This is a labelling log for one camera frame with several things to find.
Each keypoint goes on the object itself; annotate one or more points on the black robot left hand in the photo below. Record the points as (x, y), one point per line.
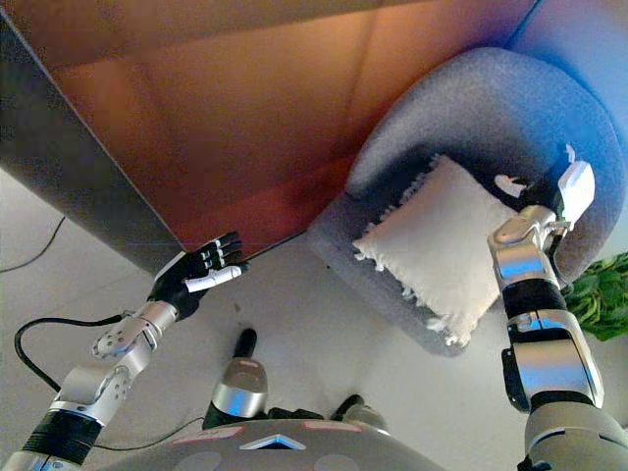
(181, 284)

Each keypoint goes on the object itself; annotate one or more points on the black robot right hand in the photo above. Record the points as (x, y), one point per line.
(574, 191)

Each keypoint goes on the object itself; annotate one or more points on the cream fringed pillow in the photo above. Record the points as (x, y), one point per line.
(441, 245)

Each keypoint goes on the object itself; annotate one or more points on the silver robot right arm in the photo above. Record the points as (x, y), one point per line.
(544, 343)

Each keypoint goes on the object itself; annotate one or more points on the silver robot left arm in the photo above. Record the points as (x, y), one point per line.
(108, 373)

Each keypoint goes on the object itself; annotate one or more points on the grey fabric armchair sofa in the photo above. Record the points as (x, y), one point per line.
(490, 108)

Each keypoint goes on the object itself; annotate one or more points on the black robot left foot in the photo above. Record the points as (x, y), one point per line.
(245, 343)

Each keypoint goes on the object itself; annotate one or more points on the black robot foot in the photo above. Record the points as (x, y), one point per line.
(245, 343)
(349, 404)

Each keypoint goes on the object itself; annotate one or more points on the green leafy potted plant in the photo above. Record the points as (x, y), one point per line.
(603, 299)

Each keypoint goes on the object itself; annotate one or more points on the silver robot left leg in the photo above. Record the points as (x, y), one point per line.
(240, 387)

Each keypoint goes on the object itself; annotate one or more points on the silver robot leg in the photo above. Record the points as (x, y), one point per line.
(368, 419)
(240, 387)

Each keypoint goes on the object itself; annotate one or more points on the red-brown wooden cabinet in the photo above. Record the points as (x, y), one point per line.
(221, 122)

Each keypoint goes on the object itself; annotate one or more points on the grey robot torso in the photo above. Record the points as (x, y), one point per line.
(275, 449)

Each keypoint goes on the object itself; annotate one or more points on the black robot right foot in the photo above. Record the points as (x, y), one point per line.
(349, 404)

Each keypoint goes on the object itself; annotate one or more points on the silver robot right leg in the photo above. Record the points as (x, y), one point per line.
(368, 419)

